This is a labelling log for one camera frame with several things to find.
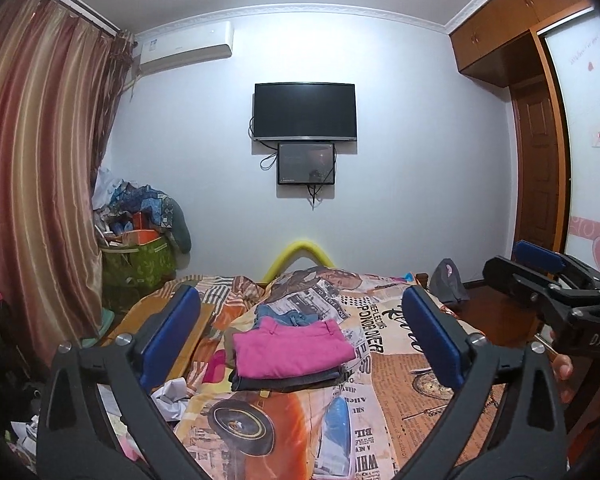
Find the wooden bed frame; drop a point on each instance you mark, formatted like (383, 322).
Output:
(421, 278)

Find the wooden overhead cabinet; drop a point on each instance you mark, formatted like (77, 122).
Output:
(500, 35)

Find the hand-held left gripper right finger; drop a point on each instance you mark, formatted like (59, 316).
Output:
(432, 340)

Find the person's right hand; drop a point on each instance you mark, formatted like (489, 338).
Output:
(562, 367)

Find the white curtain rail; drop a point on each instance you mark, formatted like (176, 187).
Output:
(75, 5)

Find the striped brown curtain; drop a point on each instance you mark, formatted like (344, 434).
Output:
(30, 160)

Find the bamboo lap desk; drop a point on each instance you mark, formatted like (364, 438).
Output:
(140, 310)

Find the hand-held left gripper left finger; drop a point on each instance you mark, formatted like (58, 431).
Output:
(172, 330)

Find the dark folded pants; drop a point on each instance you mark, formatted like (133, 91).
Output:
(280, 384)

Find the blue jeans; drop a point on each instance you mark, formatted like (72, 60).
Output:
(285, 317)

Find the grey backpack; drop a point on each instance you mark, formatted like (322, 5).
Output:
(445, 280)

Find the yellow foam bed guard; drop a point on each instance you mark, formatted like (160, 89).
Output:
(300, 247)

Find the pink pants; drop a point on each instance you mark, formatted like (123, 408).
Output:
(290, 352)

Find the printed blanket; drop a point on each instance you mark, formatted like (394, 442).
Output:
(420, 395)

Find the teal cloth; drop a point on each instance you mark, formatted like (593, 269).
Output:
(105, 322)

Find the white air conditioner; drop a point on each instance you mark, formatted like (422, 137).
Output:
(185, 47)

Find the black wall television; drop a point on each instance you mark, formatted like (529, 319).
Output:
(305, 110)

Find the white sliding wardrobe door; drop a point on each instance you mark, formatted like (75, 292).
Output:
(585, 110)

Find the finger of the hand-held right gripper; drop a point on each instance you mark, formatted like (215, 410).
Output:
(505, 272)
(537, 256)

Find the brown wooden door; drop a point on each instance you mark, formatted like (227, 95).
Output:
(535, 170)

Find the green storage bag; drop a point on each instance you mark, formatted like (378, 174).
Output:
(140, 262)

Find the pile of mixed clothes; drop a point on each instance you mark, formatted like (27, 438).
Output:
(140, 200)

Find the small black monitor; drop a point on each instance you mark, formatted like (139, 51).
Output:
(306, 162)

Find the grey cushion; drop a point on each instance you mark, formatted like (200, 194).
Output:
(181, 227)

